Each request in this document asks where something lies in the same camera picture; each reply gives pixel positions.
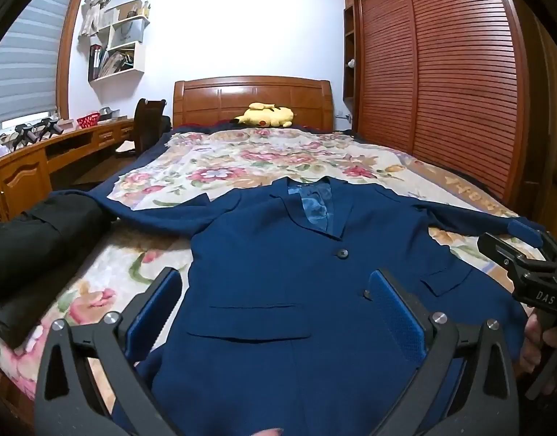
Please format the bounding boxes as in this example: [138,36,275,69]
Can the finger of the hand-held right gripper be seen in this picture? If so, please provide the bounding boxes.
[506,219,549,250]
[477,233,526,279]

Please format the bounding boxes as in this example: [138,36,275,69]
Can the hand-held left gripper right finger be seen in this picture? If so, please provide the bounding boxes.
[369,269,520,436]

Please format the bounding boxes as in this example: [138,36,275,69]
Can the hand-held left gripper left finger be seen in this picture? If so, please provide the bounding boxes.
[33,267,183,436]

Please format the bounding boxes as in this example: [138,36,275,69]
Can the navy blue suit jacket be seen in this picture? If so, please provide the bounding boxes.
[47,177,547,436]

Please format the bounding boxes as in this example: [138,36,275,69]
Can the person's right hand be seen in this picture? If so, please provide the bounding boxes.
[520,312,557,396]

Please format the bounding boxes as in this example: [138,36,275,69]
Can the black folded clothing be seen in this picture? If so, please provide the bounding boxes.
[0,195,114,350]

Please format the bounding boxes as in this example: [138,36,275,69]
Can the wooden louvered wardrobe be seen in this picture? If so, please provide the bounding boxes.
[342,0,557,225]

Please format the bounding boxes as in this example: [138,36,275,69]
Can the floral bed sheet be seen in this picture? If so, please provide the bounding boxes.
[0,126,536,400]

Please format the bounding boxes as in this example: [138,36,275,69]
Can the wooden desk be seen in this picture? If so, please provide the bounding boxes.
[0,116,139,224]

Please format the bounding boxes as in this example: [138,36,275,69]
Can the dark wooden chair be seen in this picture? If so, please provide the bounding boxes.
[115,98,171,160]

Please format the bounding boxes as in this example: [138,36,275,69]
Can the black device on stand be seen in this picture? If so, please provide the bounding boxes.
[39,118,65,140]
[12,124,39,149]

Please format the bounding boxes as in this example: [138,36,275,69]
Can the yellow plush toy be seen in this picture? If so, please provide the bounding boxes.
[228,102,294,129]

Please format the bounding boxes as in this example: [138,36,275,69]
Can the wooden bed headboard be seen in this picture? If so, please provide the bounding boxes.
[173,76,334,132]

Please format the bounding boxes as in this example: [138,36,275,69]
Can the grey window blind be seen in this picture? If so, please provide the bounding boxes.
[0,0,86,133]

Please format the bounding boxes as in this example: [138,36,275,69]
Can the white hanging decoration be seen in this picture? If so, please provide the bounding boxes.
[78,0,126,37]

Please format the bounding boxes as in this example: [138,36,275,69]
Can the white wall shelf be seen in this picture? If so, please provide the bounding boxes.
[88,2,151,84]

